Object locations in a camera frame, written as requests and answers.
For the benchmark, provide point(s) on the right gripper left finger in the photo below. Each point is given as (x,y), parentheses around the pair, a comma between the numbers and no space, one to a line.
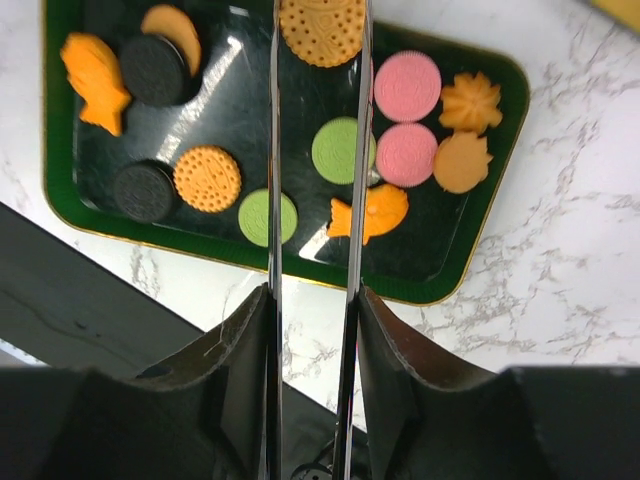
(196,414)

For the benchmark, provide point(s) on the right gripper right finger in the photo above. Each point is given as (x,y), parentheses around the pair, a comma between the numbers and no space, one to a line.
(432,415)

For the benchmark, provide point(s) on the metal tongs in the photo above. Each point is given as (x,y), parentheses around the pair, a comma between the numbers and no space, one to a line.
(342,449)

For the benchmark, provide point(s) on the orange fish cookie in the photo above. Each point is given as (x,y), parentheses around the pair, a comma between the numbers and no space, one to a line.
(94,73)
(385,209)

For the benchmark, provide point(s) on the green cookie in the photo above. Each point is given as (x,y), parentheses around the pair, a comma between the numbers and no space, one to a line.
(253,217)
(333,150)

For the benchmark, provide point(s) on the orange round cookie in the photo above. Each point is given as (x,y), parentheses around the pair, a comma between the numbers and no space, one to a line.
(207,178)
(323,33)

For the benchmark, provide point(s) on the gold tin lid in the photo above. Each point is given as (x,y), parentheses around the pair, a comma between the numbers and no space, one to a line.
(626,12)

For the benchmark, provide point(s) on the black sandwich cookie lower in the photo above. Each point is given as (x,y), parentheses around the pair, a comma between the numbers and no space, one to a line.
(144,192)

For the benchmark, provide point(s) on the black sandwich cookie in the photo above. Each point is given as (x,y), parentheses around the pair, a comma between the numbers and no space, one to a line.
(154,70)
(144,192)

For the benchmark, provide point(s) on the orange leaf cookie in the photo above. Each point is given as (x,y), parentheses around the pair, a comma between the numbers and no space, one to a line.
(461,162)

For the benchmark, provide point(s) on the pink cookie lower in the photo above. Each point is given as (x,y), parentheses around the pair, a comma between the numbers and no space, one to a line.
(405,154)

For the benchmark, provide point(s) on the pink cookie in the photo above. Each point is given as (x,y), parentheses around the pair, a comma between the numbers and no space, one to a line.
(407,86)
(405,154)

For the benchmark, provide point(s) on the orange flower cookie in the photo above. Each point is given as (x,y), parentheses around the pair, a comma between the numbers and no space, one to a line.
(471,103)

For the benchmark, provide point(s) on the pink cookie upper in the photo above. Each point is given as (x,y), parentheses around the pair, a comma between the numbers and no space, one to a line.
(407,86)

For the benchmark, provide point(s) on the black sandwich cookie upper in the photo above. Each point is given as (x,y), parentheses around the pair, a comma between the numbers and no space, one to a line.
(154,70)

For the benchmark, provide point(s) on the orange cookie under black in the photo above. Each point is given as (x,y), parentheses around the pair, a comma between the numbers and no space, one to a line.
(176,26)

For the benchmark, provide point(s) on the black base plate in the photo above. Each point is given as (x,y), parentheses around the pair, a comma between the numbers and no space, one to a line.
(70,313)

